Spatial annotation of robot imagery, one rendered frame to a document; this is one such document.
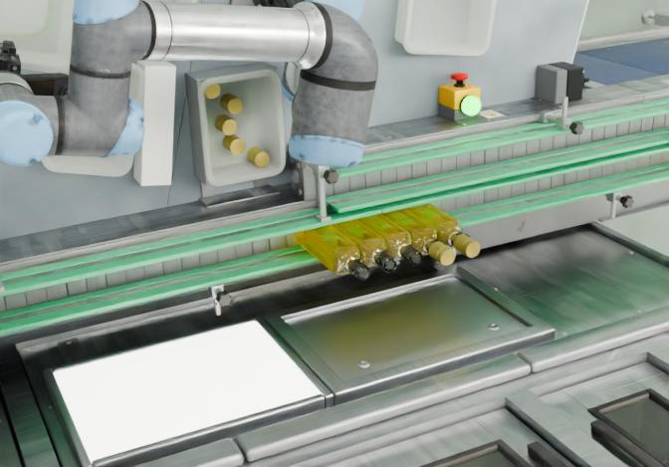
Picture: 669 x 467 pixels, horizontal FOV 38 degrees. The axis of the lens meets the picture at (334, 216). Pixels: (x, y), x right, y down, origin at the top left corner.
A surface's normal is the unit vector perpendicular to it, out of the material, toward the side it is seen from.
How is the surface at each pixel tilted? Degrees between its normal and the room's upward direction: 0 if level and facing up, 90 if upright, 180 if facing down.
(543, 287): 90
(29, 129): 7
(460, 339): 90
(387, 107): 0
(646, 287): 90
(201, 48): 31
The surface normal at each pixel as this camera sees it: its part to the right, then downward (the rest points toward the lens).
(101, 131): 0.43, 0.36
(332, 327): -0.04, -0.93
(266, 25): 0.62, -0.12
